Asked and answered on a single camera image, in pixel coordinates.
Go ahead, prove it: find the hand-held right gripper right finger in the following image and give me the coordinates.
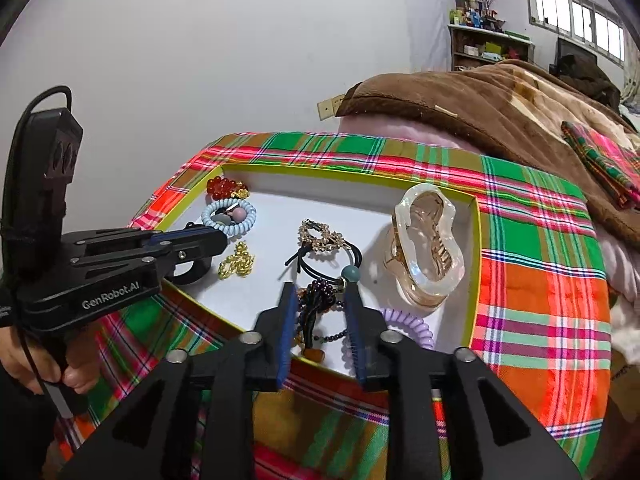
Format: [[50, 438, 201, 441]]
[[342, 287, 583, 480]]

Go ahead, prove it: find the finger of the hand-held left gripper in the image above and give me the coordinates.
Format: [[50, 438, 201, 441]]
[[149, 224, 225, 242], [157, 237, 229, 262]]

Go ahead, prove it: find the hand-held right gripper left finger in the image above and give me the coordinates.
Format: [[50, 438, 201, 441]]
[[57, 282, 301, 480]]

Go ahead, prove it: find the light blue spiral hair tie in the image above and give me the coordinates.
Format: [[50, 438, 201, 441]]
[[201, 200, 258, 236]]

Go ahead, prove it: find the purple bead necklace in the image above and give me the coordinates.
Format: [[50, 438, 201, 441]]
[[295, 280, 351, 364]]

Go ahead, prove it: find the pink ball hair tie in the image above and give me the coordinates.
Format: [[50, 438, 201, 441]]
[[215, 205, 250, 226]]

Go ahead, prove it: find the black hair tie teal bead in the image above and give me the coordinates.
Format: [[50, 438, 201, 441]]
[[286, 242, 364, 286]]

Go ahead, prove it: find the purple spiral hair tie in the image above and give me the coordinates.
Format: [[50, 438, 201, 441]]
[[340, 307, 436, 379]]

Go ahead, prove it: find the green shallow box tray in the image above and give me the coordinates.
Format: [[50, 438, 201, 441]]
[[159, 162, 482, 382]]

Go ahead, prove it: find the gold ornament hair tie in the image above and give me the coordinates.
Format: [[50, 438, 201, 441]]
[[298, 219, 346, 259]]

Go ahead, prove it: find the person's left hand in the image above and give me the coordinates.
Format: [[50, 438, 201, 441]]
[[0, 329, 102, 396]]

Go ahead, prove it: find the pearly hair claw clip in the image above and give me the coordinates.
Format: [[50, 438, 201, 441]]
[[382, 184, 466, 312]]

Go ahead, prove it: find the bright plaid cloth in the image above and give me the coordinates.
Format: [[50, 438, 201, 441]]
[[55, 131, 613, 480]]

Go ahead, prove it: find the pink bed sheet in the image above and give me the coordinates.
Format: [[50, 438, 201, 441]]
[[336, 112, 483, 156]]

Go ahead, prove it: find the brown blanket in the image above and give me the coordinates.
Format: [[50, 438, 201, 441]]
[[335, 59, 640, 248]]

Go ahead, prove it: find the white quilt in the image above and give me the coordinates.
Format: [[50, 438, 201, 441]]
[[597, 235, 640, 356]]

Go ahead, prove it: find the folded plaid cloth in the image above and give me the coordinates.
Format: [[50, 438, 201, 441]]
[[560, 120, 640, 209]]

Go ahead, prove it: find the wooden shelf unit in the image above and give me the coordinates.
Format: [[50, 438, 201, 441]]
[[448, 24, 536, 72]]

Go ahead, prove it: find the row of bottles and jars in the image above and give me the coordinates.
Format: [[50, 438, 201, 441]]
[[452, 0, 506, 28]]

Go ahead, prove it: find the dark brown jacket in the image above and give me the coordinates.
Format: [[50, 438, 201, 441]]
[[550, 57, 622, 109]]

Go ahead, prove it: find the black television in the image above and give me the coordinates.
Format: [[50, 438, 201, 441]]
[[556, 37, 598, 73]]

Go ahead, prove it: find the barred window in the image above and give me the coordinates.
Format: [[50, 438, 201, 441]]
[[525, 0, 626, 68]]

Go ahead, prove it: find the red bead bracelet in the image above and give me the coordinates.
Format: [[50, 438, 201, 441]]
[[206, 176, 250, 201]]

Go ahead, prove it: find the wall socket plate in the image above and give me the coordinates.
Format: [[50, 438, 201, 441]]
[[317, 94, 346, 122]]

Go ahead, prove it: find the black cable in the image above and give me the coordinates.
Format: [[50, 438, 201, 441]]
[[7, 85, 73, 401]]

